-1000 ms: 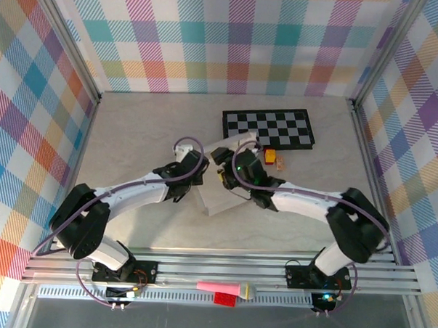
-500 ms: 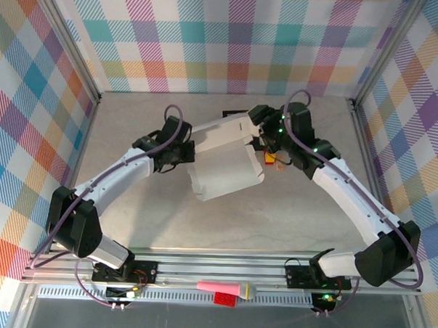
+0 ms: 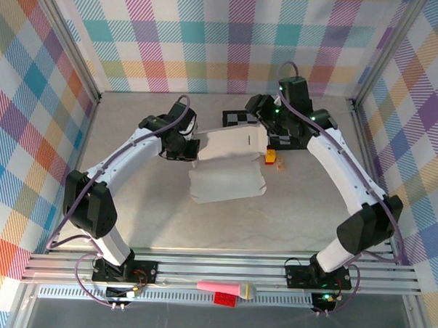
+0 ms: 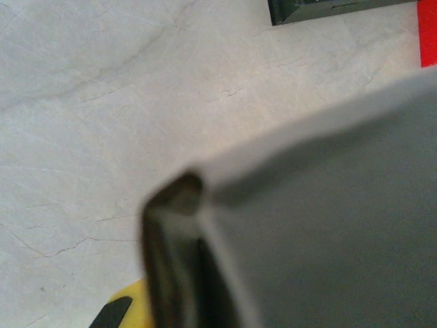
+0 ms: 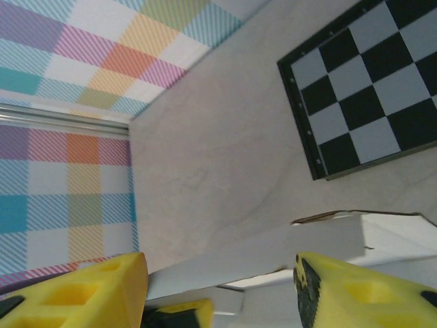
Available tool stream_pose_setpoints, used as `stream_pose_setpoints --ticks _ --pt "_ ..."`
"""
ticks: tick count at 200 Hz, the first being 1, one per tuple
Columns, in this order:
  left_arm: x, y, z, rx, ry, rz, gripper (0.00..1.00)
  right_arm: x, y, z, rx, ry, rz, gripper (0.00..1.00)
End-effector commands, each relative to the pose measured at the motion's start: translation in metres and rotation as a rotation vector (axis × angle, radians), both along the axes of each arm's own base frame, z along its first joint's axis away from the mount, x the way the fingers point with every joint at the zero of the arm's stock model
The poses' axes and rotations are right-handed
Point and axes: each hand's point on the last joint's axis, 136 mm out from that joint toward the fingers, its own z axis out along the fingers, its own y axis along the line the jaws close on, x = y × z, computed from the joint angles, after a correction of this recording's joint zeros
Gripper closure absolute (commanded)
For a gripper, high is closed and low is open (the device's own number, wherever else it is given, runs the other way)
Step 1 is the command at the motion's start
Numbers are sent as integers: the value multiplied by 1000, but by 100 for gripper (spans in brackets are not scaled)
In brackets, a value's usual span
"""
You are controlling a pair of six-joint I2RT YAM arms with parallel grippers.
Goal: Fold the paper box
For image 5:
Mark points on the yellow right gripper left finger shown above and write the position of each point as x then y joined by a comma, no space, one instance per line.
68,297

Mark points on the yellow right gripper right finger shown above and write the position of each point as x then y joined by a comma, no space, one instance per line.
358,294

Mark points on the white paper box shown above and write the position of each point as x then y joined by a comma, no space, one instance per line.
324,239

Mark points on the black grey chessboard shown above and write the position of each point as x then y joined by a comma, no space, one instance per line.
368,89

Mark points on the aluminium frame post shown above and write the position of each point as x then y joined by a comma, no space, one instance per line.
61,118

